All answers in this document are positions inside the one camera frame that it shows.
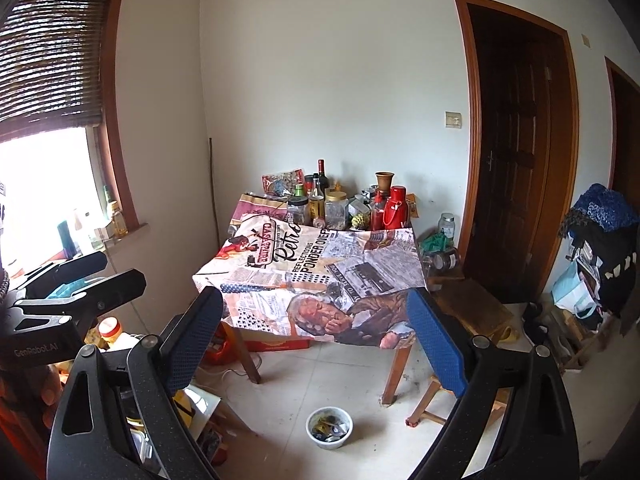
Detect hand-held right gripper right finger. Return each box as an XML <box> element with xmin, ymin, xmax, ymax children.
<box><xmin>407</xmin><ymin>289</ymin><xmax>584</xmax><ymax>480</ymax></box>

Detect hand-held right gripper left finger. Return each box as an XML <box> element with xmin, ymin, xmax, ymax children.
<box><xmin>47</xmin><ymin>287</ymin><xmax>224</xmax><ymax>480</ymax></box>

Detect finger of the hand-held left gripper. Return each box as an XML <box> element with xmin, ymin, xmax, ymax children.
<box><xmin>24</xmin><ymin>251</ymin><xmax>109</xmax><ymax>292</ymax></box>
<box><xmin>10</xmin><ymin>269</ymin><xmax>147</xmax><ymax>334</ymax></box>

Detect white bowl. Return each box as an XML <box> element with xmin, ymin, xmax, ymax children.
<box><xmin>305</xmin><ymin>406</ymin><xmax>354</xmax><ymax>450</ymax></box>

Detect person's left hand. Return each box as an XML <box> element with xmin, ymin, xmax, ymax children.
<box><xmin>30</xmin><ymin>360</ymin><xmax>69</xmax><ymax>431</ymax></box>

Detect dark teal bottle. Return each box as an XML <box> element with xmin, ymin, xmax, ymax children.
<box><xmin>55</xmin><ymin>220</ymin><xmax>77</xmax><ymax>259</ymax></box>

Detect orange lid jar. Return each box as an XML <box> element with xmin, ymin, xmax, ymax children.
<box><xmin>97</xmin><ymin>317</ymin><xmax>124</xmax><ymax>351</ymax></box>

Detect wooden bench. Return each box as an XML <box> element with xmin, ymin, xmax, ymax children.
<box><xmin>429</xmin><ymin>274</ymin><xmax>516</xmax><ymax>341</ymax></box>

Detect wooden table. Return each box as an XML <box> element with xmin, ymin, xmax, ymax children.
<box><xmin>220</xmin><ymin>320</ymin><xmax>416</xmax><ymax>406</ymax></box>

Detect wooden stool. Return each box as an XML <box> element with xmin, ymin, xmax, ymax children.
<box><xmin>407</xmin><ymin>374</ymin><xmax>509</xmax><ymax>429</ymax></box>

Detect white board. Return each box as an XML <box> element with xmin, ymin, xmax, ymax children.
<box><xmin>174</xmin><ymin>384</ymin><xmax>224</xmax><ymax>441</ymax></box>

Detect yellow oil bottle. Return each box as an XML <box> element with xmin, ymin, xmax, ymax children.
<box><xmin>107</xmin><ymin>201</ymin><xmax>129</xmax><ymax>239</ymax></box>

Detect red flat box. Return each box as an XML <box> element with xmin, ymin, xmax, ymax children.
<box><xmin>244</xmin><ymin>337</ymin><xmax>314</xmax><ymax>352</ymax></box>

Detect dark lying jar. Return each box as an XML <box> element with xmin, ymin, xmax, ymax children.
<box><xmin>432</xmin><ymin>248</ymin><xmax>460</xmax><ymax>271</ymax></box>

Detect green plastic bag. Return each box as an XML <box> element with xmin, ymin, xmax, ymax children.
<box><xmin>418</xmin><ymin>232</ymin><xmax>451</xmax><ymax>259</ymax></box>

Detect printed tablecloth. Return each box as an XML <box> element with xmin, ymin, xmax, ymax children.
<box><xmin>192</xmin><ymin>212</ymin><xmax>426</xmax><ymax>349</ymax></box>

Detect red thermos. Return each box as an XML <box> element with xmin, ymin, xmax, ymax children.
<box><xmin>383</xmin><ymin>185</ymin><xmax>412</xmax><ymax>231</ymax></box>

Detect red sauce bottle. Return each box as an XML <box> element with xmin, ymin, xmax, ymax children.
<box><xmin>370</xmin><ymin>190</ymin><xmax>386</xmax><ymax>231</ymax></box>

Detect light blue plastic bag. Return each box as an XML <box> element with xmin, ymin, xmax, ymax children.
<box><xmin>552</xmin><ymin>259</ymin><xmax>599</xmax><ymax>319</ymax></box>

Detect pink woven sack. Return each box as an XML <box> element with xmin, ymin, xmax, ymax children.
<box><xmin>234</xmin><ymin>192</ymin><xmax>291</xmax><ymax>224</ymax></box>

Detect silver foil packets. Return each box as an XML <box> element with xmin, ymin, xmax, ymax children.
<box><xmin>348</xmin><ymin>187</ymin><xmax>376</xmax><ymax>216</ymax></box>

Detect gold lid jar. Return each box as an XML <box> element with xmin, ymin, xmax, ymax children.
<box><xmin>324</xmin><ymin>190</ymin><xmax>350</xmax><ymax>231</ymax></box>

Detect black lid jar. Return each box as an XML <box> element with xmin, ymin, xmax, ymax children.
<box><xmin>286</xmin><ymin>195</ymin><xmax>311</xmax><ymax>226</ymax></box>

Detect black cloth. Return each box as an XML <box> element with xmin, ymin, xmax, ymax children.
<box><xmin>567</xmin><ymin>219</ymin><xmax>640</xmax><ymax>316</ymax></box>

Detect clear red snack bag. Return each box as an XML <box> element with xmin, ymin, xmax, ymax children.
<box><xmin>262</xmin><ymin>168</ymin><xmax>306</xmax><ymax>194</ymax></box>

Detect clear bottle yellow label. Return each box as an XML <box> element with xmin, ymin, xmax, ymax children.
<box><xmin>308</xmin><ymin>173</ymin><xmax>325</xmax><ymax>219</ymax></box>

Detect dark wooden door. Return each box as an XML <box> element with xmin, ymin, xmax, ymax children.
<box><xmin>452</xmin><ymin>0</ymin><xmax>581</xmax><ymax>306</ymax></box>

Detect pile of clothes and bags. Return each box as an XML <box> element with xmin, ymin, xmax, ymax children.
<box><xmin>572</xmin><ymin>183</ymin><xmax>640</xmax><ymax>234</ymax></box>

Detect bamboo window blind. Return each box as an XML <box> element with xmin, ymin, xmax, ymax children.
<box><xmin>0</xmin><ymin>0</ymin><xmax>121</xmax><ymax>134</ymax></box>

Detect narrow wooden door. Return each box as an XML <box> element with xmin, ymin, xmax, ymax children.
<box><xmin>603</xmin><ymin>55</ymin><xmax>640</xmax><ymax>201</ymax></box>

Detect wooden window frame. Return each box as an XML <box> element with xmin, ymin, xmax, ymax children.
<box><xmin>0</xmin><ymin>0</ymin><xmax>141</xmax><ymax>241</ymax></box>

